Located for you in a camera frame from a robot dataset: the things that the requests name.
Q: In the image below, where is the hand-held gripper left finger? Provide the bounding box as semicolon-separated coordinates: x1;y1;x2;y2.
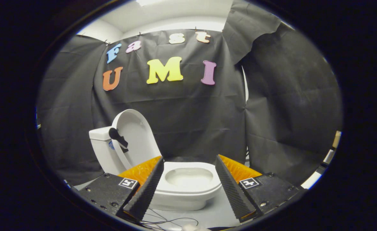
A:
78;156;165;222

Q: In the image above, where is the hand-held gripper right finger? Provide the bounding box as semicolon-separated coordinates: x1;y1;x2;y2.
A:
215;154;307;223

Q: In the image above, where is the white toilet lid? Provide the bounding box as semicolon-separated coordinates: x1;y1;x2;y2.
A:
111;109;162;170

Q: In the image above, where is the black backdrop cloth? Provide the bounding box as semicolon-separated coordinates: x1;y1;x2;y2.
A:
36;0;343;188

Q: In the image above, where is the white toilet bowl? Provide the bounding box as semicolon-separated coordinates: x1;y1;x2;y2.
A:
149;161;222;211

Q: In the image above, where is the black lid handle tab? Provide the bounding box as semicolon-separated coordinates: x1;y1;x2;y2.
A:
108;128;129;153

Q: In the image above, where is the thin black cable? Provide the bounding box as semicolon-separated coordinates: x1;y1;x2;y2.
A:
140;208;199;229

